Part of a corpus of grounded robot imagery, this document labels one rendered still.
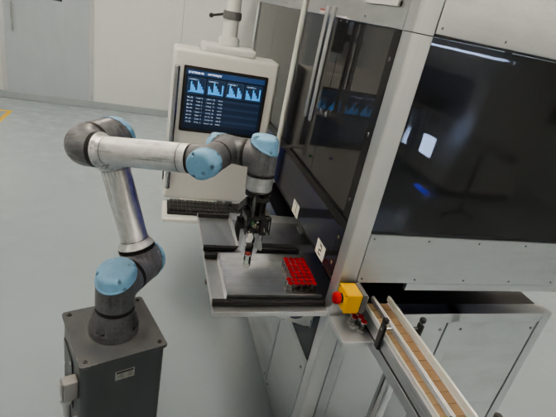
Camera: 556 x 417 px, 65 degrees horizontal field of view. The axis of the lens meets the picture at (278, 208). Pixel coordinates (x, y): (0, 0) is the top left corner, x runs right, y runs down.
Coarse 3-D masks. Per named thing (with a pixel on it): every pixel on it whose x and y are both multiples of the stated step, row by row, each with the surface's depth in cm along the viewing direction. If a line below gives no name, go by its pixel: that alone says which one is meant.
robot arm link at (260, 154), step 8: (256, 136) 113; (264, 136) 114; (272, 136) 115; (248, 144) 114; (256, 144) 112; (264, 144) 112; (272, 144) 112; (248, 152) 114; (256, 152) 113; (264, 152) 112; (272, 152) 113; (248, 160) 114; (256, 160) 113; (264, 160) 113; (272, 160) 114; (248, 168) 116; (256, 168) 114; (264, 168) 114; (272, 168) 115; (256, 176) 115; (264, 176) 115; (272, 176) 117
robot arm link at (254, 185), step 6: (246, 180) 118; (252, 180) 116; (258, 180) 115; (264, 180) 115; (270, 180) 116; (246, 186) 118; (252, 186) 116; (258, 186) 116; (264, 186) 116; (270, 186) 117; (252, 192) 117; (258, 192) 116; (264, 192) 117
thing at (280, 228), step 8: (232, 216) 199; (272, 216) 204; (280, 216) 205; (232, 224) 189; (272, 224) 203; (280, 224) 205; (288, 224) 206; (296, 224) 208; (232, 232) 188; (272, 232) 196; (280, 232) 197; (288, 232) 198; (296, 232) 200; (248, 240) 185; (264, 240) 188; (272, 240) 189; (280, 240) 191; (288, 240) 192; (296, 240) 193; (304, 240) 195; (304, 248) 185; (312, 248) 186
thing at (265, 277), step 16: (224, 256) 167; (240, 256) 169; (256, 256) 171; (272, 256) 173; (288, 256) 174; (224, 272) 160; (240, 272) 162; (256, 272) 164; (272, 272) 166; (224, 288) 148; (240, 288) 154; (256, 288) 155; (272, 288) 157
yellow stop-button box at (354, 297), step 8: (344, 288) 139; (352, 288) 140; (360, 288) 141; (344, 296) 138; (352, 296) 136; (360, 296) 137; (344, 304) 138; (352, 304) 138; (360, 304) 139; (344, 312) 138; (352, 312) 139; (360, 312) 140
